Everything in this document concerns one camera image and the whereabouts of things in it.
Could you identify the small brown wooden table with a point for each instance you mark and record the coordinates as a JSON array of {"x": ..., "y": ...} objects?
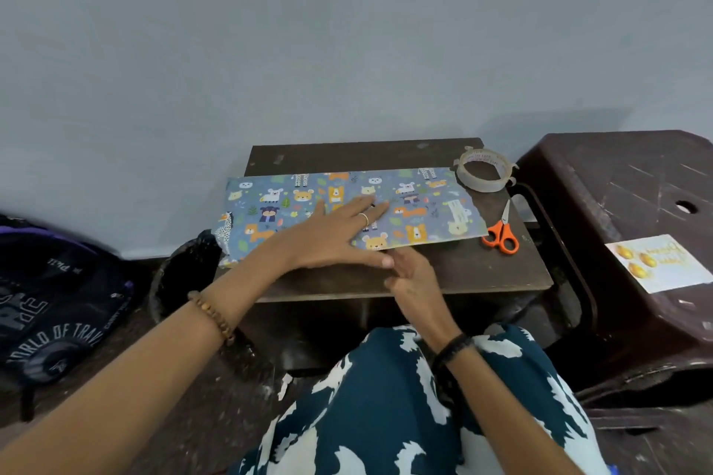
[{"x": 473, "y": 268}]

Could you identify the brown plastic stool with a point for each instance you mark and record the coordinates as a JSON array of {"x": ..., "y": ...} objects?
[{"x": 613, "y": 185}]

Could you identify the person's left hand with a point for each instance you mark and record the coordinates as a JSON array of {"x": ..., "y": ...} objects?
[{"x": 334, "y": 238}]

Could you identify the person's right hand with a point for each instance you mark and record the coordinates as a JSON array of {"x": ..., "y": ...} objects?
[{"x": 415, "y": 291}]

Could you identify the person's left forearm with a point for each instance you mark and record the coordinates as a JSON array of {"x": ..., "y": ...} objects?
[{"x": 122, "y": 385}]

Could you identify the teal white patterned trousers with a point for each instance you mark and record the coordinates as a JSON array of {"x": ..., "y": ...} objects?
[{"x": 379, "y": 413}]

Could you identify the white card with gold stickers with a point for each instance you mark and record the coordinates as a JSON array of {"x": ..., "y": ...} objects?
[{"x": 668, "y": 268}]

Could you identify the clear tape roll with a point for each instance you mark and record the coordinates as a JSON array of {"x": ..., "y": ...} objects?
[{"x": 484, "y": 182}]

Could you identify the black trash bin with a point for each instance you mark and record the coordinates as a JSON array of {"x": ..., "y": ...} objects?
[{"x": 184, "y": 280}]

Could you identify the person's right forearm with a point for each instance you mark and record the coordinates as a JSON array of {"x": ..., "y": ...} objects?
[{"x": 501, "y": 413}]

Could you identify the black purple backpack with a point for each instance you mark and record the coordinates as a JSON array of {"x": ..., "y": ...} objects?
[{"x": 56, "y": 302}]

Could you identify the blue animal-print wrapping paper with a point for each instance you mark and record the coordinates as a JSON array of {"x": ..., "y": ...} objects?
[{"x": 312, "y": 196}]

